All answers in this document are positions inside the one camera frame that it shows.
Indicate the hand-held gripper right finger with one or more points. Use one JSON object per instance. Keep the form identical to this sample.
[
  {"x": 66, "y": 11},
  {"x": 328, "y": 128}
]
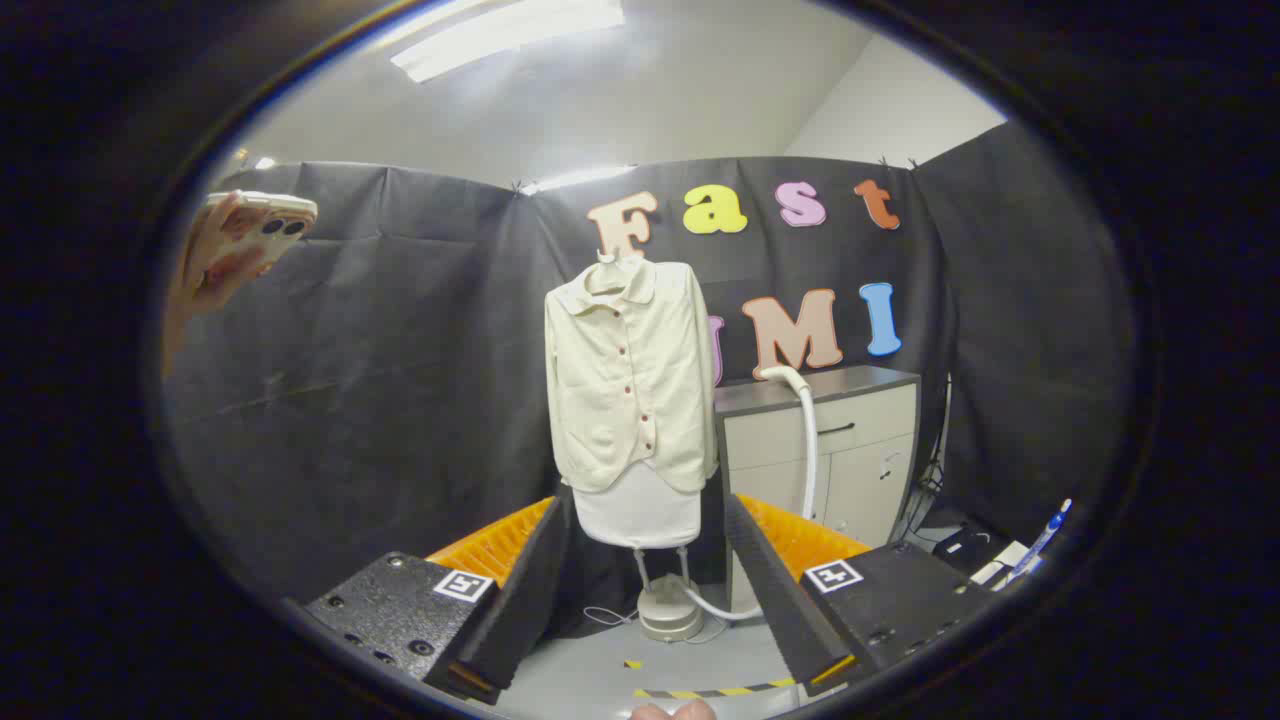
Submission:
[{"x": 770, "y": 600}]

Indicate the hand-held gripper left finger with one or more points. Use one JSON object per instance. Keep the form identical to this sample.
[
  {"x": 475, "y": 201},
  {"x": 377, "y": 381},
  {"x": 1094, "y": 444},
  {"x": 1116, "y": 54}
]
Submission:
[{"x": 525, "y": 600}]

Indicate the white garment steamer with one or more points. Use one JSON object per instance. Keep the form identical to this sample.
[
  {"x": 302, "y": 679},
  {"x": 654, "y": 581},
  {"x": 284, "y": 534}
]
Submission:
[{"x": 808, "y": 450}]

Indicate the cream button shirt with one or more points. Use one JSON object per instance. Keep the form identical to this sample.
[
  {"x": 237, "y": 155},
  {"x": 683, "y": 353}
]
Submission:
[{"x": 620, "y": 400}]

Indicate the pink smartphone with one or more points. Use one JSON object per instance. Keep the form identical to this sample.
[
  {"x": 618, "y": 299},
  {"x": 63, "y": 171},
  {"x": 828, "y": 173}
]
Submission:
[{"x": 280, "y": 222}]

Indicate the grey round stand base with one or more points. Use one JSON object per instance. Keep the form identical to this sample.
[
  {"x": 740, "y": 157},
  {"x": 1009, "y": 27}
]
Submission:
[{"x": 668, "y": 610}]

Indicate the yellow black floor tape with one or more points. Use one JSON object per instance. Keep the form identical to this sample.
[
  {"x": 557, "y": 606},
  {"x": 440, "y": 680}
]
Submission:
[{"x": 720, "y": 690}]

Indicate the white mannequin torso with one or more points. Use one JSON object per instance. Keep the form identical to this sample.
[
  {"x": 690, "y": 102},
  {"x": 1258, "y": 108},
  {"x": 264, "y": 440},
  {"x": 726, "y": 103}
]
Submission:
[{"x": 640, "y": 515}]

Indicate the beige cabinet with grey top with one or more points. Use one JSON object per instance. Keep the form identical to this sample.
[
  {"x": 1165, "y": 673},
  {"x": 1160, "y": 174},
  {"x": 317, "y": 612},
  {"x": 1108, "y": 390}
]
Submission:
[{"x": 860, "y": 440}]

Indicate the black box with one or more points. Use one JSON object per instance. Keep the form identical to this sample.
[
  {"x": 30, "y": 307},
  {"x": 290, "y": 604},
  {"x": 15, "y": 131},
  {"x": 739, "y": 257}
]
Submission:
[{"x": 965, "y": 550}]

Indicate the black backdrop cloth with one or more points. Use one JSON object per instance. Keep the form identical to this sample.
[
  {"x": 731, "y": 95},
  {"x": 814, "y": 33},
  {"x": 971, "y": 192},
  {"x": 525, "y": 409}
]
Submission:
[{"x": 400, "y": 400}]

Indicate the blue and white pen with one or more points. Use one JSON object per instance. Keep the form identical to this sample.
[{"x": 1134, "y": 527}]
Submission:
[{"x": 1045, "y": 530}]

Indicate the ceiling light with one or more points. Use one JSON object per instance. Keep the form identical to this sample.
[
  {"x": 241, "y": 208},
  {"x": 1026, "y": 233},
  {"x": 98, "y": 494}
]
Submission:
[{"x": 500, "y": 35}]

